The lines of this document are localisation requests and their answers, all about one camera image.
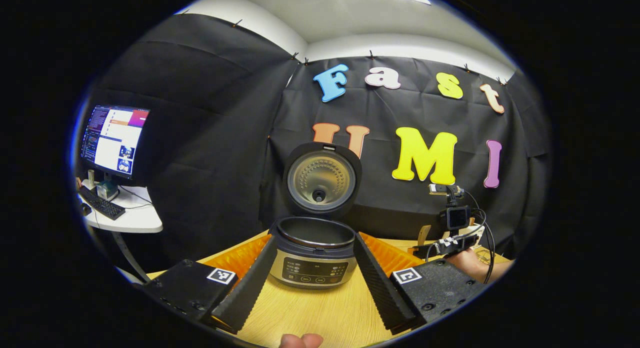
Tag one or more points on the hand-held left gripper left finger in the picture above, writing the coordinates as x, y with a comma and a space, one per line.
247, 288

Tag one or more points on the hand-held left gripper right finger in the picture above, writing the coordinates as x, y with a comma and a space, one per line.
380, 288

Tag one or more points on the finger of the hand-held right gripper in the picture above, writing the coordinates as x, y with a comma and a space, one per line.
430, 250

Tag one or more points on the wooden spoon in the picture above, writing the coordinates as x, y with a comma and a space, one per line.
424, 234

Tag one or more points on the grey silver rice cooker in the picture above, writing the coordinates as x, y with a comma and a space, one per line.
315, 273

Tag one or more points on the white side desk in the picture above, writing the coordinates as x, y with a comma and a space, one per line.
137, 218

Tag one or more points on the black backdrop cloth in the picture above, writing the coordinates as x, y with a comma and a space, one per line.
210, 138

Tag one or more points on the black keyboard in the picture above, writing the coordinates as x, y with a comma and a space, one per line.
102, 205

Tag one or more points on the small teal box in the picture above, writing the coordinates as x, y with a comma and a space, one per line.
107, 190

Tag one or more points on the computer monitor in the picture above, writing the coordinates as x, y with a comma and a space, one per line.
115, 140

